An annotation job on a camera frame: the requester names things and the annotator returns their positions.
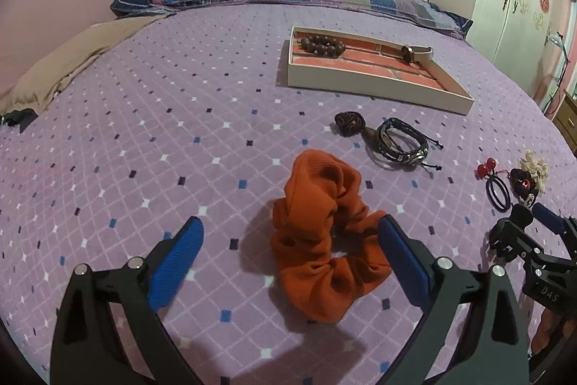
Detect wooden nightstand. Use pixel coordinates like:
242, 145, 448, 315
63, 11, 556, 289
552, 94, 577, 151

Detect brown wooden bead bracelet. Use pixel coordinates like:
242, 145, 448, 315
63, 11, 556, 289
299, 34, 348, 60

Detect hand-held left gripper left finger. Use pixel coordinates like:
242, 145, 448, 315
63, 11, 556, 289
49, 216, 206, 385

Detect orange fabric scrunchie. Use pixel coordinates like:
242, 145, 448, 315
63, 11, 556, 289
270, 149, 393, 324

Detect black elastic hair tie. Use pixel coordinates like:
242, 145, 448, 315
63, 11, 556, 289
486, 178, 512, 212
488, 178, 515, 213

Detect tan folded blanket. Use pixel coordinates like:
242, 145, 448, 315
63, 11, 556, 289
0, 16, 169, 115

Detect person's right hand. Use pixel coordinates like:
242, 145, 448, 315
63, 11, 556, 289
529, 305, 565, 357

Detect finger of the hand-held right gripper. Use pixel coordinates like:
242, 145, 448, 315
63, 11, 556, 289
531, 202, 577, 260
486, 204, 542, 264

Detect white decorated wardrobe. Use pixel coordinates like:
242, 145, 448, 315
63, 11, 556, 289
428, 0, 577, 97

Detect beige strap wristwatch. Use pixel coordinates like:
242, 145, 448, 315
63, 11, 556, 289
378, 42, 434, 65

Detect white tray with brick print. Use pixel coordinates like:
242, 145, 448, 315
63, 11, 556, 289
285, 25, 475, 115

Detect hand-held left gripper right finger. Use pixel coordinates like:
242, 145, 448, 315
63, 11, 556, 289
378, 214, 530, 385

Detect black leather cord bracelet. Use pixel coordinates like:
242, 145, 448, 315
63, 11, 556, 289
364, 117, 445, 170

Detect brown woven knot hair tie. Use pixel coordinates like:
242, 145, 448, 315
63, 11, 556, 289
334, 111, 377, 142

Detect cream crochet flower scrunchie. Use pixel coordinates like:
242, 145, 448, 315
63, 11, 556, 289
518, 150, 551, 192

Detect dark cloth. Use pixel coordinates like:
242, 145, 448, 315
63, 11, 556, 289
0, 108, 39, 134

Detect red bead hair tie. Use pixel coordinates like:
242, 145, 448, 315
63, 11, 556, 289
475, 157, 499, 179

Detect desk lamp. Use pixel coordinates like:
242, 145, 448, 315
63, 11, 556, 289
543, 31, 571, 115

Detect purple diamond-print bedspread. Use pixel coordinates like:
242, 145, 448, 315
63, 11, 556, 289
0, 1, 577, 385

